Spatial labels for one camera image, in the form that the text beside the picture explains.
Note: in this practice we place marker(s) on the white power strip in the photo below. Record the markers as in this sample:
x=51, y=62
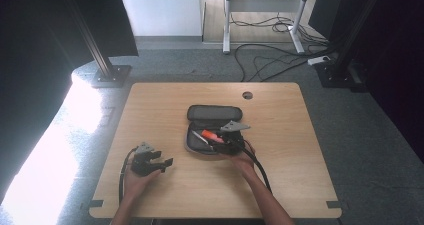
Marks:
x=318, y=60

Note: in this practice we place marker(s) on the black metal stand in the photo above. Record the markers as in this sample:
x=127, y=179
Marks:
x=100, y=48
x=343, y=58

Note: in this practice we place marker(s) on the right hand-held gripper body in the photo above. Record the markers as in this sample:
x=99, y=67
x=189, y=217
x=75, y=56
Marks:
x=235, y=140

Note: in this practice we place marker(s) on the silver pen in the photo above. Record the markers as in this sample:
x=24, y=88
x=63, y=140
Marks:
x=201, y=139

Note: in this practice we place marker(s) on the person's right hand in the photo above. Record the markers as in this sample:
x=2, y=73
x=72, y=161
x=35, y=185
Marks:
x=243, y=161

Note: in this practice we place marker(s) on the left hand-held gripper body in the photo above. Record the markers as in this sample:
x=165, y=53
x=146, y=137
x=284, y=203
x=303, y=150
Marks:
x=142, y=162

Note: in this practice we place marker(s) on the grey pencil case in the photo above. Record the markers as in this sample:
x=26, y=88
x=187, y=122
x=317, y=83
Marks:
x=208, y=128

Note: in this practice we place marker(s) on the person's left hand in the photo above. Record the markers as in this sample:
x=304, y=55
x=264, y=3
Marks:
x=136, y=185

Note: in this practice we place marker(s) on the dark curtain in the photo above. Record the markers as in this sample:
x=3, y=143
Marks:
x=393, y=51
x=40, y=51

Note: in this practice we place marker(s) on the white desk frame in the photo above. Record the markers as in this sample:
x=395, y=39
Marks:
x=263, y=5

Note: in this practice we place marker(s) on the orange highlighter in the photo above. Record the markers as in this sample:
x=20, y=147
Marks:
x=212, y=136

